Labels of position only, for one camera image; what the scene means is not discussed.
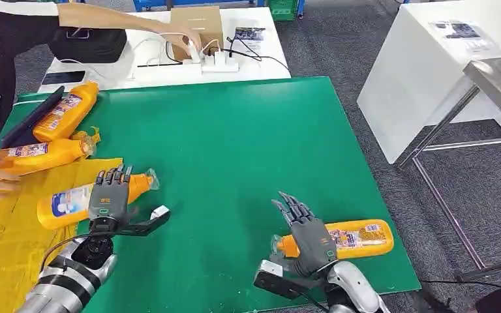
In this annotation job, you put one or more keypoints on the yellow sheet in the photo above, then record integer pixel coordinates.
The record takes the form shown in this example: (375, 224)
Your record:
(8, 250)

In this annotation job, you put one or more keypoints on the white cabinet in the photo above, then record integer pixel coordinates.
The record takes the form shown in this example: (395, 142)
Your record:
(410, 73)

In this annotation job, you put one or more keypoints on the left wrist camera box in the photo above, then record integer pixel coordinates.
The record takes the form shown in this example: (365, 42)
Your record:
(155, 218)

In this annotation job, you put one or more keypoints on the green table mat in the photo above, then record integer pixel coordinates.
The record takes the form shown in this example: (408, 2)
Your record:
(233, 142)

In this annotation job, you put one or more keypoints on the printed leaflet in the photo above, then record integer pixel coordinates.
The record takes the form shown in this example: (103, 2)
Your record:
(249, 33)

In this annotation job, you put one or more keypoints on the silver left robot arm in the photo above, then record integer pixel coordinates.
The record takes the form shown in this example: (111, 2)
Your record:
(73, 276)

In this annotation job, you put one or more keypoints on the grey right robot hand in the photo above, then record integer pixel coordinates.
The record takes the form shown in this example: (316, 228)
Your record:
(315, 246)

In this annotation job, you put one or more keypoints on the black carry bag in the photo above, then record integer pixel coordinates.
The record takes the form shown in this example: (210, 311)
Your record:
(99, 47)

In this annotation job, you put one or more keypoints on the black smartphone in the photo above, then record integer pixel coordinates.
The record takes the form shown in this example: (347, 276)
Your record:
(63, 77)

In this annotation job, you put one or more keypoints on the white power strip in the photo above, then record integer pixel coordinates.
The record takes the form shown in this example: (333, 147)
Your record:
(220, 64)

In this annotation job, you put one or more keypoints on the white table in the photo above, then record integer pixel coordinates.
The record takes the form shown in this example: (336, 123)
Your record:
(259, 65)

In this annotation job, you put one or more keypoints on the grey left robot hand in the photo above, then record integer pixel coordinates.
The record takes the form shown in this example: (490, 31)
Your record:
(108, 201)

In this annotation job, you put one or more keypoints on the green crate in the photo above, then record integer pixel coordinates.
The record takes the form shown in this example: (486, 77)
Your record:
(283, 8)

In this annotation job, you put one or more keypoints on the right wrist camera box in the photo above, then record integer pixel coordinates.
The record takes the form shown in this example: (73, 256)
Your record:
(274, 281)

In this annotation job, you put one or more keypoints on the printed paper sheet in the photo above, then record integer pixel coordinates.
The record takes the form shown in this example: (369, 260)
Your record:
(460, 32)

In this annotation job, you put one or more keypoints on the blue metal frame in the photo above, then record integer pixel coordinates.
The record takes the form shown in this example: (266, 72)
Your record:
(190, 3)

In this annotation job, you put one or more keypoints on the brown cardboard box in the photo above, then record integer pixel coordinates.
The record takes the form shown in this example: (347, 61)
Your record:
(203, 21)

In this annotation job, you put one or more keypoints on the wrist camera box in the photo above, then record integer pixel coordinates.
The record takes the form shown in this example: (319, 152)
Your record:
(274, 281)
(155, 218)

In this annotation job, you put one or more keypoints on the orange drink bottle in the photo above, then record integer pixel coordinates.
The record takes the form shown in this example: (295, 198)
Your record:
(38, 156)
(62, 114)
(67, 207)
(363, 237)

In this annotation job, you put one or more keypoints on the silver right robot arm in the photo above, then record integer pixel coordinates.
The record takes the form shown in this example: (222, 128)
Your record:
(356, 289)

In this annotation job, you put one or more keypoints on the tablet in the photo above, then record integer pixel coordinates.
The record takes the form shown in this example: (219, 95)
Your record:
(28, 121)

